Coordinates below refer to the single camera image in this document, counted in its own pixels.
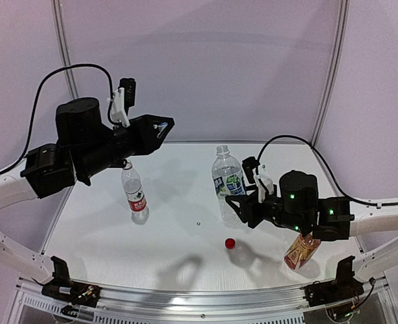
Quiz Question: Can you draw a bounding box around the blue white bottle cap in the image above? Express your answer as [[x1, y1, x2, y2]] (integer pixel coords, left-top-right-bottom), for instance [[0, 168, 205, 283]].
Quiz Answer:
[[153, 122, 167, 130]]

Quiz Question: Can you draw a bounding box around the clear bottle green blue label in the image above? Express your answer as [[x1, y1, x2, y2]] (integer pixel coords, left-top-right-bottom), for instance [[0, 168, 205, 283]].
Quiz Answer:
[[211, 145, 246, 225]]

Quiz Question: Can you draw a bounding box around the red bottle cap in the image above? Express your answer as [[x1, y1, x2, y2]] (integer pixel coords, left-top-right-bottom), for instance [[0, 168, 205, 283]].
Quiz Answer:
[[225, 238, 236, 250]]

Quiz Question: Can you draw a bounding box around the amber tea bottle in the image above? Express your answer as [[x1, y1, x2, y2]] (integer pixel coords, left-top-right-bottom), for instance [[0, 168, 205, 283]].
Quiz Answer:
[[284, 234, 321, 270]]

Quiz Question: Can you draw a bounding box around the clear bottle red label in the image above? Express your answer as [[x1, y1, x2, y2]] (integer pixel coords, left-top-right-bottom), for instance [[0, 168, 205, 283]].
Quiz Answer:
[[121, 159, 149, 225]]

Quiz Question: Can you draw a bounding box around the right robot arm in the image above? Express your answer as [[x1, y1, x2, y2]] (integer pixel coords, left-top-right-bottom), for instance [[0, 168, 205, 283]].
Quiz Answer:
[[225, 170, 398, 281]]

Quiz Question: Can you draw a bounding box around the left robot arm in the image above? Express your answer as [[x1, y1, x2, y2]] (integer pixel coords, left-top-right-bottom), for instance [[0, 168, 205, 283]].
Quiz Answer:
[[0, 97, 175, 287]]

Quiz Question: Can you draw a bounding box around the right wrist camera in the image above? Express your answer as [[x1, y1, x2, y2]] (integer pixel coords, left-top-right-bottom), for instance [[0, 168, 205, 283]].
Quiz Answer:
[[242, 157, 276, 203]]

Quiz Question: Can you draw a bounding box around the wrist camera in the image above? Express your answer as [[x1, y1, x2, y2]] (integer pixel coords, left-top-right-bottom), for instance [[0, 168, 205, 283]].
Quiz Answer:
[[108, 78, 136, 128], [242, 157, 276, 203]]

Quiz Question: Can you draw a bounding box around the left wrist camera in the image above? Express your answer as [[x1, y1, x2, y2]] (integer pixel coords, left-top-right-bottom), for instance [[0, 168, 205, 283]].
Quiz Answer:
[[108, 78, 136, 128]]

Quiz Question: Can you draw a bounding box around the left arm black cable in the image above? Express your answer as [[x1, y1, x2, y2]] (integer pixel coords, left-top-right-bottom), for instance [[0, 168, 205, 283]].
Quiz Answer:
[[0, 64, 115, 182]]

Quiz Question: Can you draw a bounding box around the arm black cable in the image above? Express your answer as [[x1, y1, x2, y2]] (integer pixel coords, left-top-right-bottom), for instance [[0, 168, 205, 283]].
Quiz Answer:
[[256, 135, 398, 207], [0, 64, 115, 182]]

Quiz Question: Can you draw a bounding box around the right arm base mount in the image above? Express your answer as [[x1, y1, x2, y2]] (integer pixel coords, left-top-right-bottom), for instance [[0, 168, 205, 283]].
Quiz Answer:
[[304, 256, 364, 307]]

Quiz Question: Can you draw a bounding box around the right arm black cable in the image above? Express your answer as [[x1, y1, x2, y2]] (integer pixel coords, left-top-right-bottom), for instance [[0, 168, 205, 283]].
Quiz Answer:
[[256, 135, 398, 207]]

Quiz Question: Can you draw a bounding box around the aluminium front rail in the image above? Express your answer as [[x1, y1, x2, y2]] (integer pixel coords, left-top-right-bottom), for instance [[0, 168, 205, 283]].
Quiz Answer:
[[15, 281, 389, 324]]

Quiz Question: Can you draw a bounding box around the left aluminium frame post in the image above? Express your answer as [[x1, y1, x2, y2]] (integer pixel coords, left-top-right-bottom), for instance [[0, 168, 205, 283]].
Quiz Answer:
[[51, 0, 94, 149]]

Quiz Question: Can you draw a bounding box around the aluminium frame post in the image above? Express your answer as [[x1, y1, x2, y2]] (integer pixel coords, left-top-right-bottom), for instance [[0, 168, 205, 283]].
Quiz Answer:
[[51, 0, 94, 149], [310, 0, 350, 146]]

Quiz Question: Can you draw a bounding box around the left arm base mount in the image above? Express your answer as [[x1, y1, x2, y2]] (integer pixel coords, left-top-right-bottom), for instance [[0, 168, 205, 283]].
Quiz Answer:
[[41, 256, 102, 317]]

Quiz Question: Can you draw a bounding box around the right aluminium frame post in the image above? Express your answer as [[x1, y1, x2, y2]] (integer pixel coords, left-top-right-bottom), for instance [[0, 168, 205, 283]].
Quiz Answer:
[[310, 0, 350, 146]]

